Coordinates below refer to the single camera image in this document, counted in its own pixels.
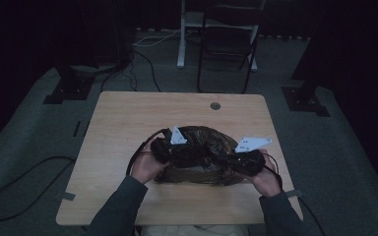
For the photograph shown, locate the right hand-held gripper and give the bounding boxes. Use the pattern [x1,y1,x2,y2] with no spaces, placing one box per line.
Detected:
[224,137,273,177]

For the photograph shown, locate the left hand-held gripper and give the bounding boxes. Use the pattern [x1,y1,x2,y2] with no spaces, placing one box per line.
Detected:
[151,125,191,165]

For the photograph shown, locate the white floor cable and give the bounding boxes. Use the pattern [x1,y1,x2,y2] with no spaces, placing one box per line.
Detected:
[132,29,181,47]

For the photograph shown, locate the person's right hand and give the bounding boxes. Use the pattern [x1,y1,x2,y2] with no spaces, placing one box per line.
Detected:
[242,150,284,198]

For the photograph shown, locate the grey tape strip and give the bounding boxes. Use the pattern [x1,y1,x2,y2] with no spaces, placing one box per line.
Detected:
[284,189,304,199]
[54,191,77,202]

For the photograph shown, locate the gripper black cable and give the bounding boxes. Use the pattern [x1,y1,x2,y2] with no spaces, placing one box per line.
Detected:
[262,151,326,236]
[125,128,171,176]

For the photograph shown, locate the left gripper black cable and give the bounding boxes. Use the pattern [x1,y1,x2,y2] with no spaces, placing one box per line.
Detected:
[125,128,171,176]

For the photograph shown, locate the black stand base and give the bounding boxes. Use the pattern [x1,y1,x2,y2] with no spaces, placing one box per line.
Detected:
[282,48,331,118]
[42,63,95,105]

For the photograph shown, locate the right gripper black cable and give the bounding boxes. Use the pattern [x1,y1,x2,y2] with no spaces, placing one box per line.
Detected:
[262,151,326,236]

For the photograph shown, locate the black folding chair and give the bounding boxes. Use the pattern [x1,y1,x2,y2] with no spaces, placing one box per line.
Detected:
[196,0,267,94]

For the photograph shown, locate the person's left hand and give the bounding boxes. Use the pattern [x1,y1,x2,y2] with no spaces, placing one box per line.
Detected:
[130,142,170,185]

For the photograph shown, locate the thick black floor cable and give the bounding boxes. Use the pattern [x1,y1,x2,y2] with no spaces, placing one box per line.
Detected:
[0,155,77,222]

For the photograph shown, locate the thin black floor cables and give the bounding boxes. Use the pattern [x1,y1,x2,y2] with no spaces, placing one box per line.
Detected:
[99,48,161,93]

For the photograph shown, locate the black plastic garbage bag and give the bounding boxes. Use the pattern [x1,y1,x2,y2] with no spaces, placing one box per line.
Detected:
[153,125,247,187]

